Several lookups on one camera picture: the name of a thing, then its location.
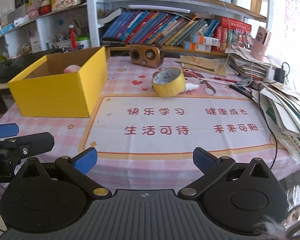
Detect white spray bottle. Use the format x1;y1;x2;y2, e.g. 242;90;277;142
184;83;200;92

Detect yellow tape roll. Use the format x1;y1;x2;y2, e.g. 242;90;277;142
151;68;186;98

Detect pink plush paw toy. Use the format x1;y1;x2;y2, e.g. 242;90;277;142
63;64;81;73

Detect black electronic piano keyboard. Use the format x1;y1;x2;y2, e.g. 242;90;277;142
0;48;62;90

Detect yellow cardboard box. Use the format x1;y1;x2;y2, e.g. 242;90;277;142
8;47;107;118

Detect pink checkered tablecloth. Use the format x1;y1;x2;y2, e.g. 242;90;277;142
0;57;300;190

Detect red pencil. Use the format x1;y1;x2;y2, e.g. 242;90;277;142
213;77;237;83

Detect stack of papers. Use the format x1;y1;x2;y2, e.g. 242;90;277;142
226;46;300;163

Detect brown cardboard pieces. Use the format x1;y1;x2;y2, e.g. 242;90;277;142
176;56;227;77

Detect white pen holder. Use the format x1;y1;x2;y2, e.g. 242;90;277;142
53;40;71;50

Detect black power adapter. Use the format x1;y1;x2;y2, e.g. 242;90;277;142
274;68;285;83

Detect white green lidded jar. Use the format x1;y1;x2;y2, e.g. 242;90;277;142
76;35;91;50

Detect brown retro radio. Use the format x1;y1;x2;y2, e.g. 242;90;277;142
129;43;164;69

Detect orange white medicine box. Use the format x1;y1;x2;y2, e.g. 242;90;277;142
190;35;220;47

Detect red thick book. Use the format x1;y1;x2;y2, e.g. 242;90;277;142
218;17;252;34

